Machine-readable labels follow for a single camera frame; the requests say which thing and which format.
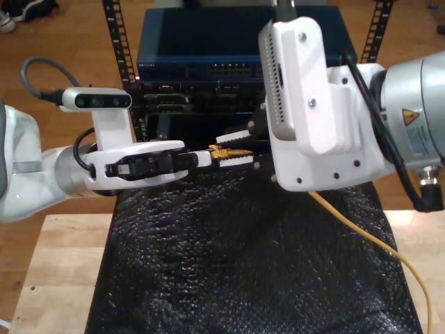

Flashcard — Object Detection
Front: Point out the dark sneaker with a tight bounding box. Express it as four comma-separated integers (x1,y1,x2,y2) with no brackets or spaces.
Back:
9,0,60,22

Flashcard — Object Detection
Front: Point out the black server unit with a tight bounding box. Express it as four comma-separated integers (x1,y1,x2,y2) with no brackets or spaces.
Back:
138,80,267,114

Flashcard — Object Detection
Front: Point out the white sneaker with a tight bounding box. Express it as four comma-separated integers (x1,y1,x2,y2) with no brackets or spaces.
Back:
0,10,17,34

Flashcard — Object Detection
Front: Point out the black rack shelf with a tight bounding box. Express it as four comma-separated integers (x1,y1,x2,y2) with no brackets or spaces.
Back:
144,111,258,143

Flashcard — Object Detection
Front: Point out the black camera cable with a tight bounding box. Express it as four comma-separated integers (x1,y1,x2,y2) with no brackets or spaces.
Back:
272,0,299,24

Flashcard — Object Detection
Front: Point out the black perforated rack post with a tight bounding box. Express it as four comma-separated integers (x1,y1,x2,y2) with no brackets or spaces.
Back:
102,0,151,143
359,0,396,65

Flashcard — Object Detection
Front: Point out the black textured mat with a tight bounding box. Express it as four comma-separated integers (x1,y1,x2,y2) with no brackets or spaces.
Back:
84,166,423,334

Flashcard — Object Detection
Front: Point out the grey camera cable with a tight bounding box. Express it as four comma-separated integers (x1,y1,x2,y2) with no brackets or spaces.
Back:
19,57,65,105

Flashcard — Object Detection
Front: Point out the blue network switch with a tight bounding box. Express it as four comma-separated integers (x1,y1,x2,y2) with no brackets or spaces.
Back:
136,7,357,83

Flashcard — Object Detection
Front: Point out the yellow network cable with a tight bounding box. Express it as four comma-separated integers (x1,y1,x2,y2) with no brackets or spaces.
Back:
207,145,434,334

